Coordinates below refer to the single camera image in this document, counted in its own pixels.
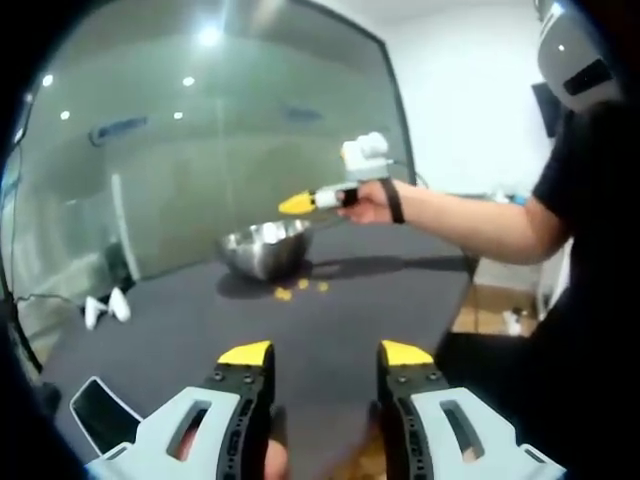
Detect stainless steel bowl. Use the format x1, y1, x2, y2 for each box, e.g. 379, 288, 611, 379
215, 218, 315, 282

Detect yellow QQ candies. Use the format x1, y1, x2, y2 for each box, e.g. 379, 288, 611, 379
272, 279, 331, 303

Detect person's right hand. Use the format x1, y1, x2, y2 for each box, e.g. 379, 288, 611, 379
337, 180, 396, 225

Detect person's left hand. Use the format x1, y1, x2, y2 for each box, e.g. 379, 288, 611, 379
263, 439, 291, 480

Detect black table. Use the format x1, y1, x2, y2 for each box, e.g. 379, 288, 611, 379
39, 219, 479, 480

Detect white-edged smartphone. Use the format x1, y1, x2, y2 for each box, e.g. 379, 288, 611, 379
68, 375, 144, 456

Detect white floor power adapter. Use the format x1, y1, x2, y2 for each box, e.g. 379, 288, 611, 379
502, 308, 531, 335

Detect white desk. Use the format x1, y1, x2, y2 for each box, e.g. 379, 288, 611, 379
537, 259, 569, 314

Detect person's black clothing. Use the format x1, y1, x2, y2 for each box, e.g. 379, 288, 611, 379
434, 99, 640, 480

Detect white and grey headset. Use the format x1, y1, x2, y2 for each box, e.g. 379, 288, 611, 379
534, 0, 626, 111

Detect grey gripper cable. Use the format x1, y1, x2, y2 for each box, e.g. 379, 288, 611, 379
387, 157, 431, 189

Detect black wrist strap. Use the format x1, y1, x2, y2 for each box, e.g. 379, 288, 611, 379
382, 179, 407, 225

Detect black wall monitor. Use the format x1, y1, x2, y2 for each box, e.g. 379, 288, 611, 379
530, 82, 559, 137

